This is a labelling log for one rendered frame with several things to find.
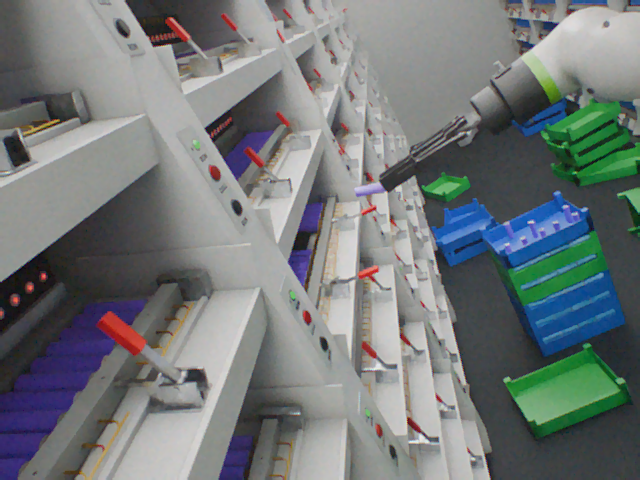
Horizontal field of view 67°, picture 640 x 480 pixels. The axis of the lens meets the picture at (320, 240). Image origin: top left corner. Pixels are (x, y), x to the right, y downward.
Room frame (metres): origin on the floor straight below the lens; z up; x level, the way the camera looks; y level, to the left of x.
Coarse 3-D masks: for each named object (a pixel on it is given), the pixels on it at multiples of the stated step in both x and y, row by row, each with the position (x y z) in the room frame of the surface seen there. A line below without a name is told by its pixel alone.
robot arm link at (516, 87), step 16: (496, 64) 0.75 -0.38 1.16; (512, 64) 0.75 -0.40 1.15; (496, 80) 0.75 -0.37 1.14; (512, 80) 0.72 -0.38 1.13; (528, 80) 0.71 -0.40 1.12; (496, 96) 0.74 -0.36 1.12; (512, 96) 0.72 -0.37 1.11; (528, 96) 0.71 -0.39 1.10; (544, 96) 0.70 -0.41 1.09; (512, 112) 0.72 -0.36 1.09; (528, 112) 0.72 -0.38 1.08
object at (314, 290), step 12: (336, 204) 1.10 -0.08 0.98; (324, 216) 1.02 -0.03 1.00; (324, 228) 0.95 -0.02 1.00; (324, 240) 0.90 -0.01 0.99; (324, 252) 0.85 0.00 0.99; (336, 252) 0.87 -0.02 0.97; (324, 264) 0.82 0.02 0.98; (312, 276) 0.77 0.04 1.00; (312, 288) 0.73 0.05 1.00; (312, 300) 0.69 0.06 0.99; (324, 312) 0.67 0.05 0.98
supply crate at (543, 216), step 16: (544, 208) 1.52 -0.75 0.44; (560, 208) 1.49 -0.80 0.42; (576, 208) 1.40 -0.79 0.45; (512, 224) 1.54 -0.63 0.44; (528, 224) 1.53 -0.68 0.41; (544, 224) 1.49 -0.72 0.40; (560, 224) 1.43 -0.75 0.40; (576, 224) 1.32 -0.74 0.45; (592, 224) 1.31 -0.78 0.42; (496, 240) 1.55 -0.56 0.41; (512, 240) 1.50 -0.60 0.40; (528, 240) 1.45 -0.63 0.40; (544, 240) 1.34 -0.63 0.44; (560, 240) 1.33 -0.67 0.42; (496, 256) 1.44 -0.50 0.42; (512, 256) 1.36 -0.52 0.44; (528, 256) 1.35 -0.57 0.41
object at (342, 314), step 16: (320, 192) 1.16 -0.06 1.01; (336, 192) 1.14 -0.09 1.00; (352, 192) 1.13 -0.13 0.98; (352, 208) 1.09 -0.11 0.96; (336, 240) 0.94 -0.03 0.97; (352, 240) 0.92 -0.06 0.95; (336, 256) 0.87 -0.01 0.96; (352, 256) 0.86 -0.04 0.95; (336, 272) 0.81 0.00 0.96; (352, 272) 0.80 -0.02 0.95; (352, 288) 0.74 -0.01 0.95; (336, 304) 0.70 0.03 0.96; (352, 304) 0.69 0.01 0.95; (336, 320) 0.66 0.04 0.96; (352, 320) 0.65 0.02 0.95; (336, 336) 0.56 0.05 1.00; (352, 336) 0.62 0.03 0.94; (352, 352) 0.60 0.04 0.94
